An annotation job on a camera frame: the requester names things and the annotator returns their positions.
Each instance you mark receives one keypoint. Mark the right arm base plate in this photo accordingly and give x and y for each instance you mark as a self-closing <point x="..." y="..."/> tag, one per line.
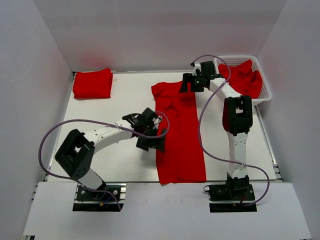
<point x="224" y="198"/>

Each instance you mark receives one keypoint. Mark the red t shirts in basket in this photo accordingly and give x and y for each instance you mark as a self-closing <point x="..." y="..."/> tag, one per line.
<point x="246" y="81"/>

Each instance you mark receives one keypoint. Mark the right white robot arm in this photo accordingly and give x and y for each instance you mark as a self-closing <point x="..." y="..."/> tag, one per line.
<point x="237" y="118"/>

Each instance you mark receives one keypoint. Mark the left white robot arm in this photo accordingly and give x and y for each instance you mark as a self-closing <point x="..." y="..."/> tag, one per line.
<point x="76" y="153"/>

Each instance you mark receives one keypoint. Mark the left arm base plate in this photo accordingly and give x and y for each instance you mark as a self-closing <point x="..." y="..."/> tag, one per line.
<point x="87" y="201"/>

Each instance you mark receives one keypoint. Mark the white plastic basket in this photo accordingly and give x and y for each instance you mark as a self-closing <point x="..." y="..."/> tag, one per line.
<point x="235" y="60"/>

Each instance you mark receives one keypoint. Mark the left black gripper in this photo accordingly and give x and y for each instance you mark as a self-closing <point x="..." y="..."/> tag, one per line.
<point x="155" y="143"/>

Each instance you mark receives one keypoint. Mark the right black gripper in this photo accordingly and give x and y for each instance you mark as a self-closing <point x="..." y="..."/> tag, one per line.
<point x="187" y="78"/>

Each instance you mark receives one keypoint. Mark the folded red t shirt stack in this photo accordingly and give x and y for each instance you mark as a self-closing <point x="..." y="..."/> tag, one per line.
<point x="93" y="85"/>

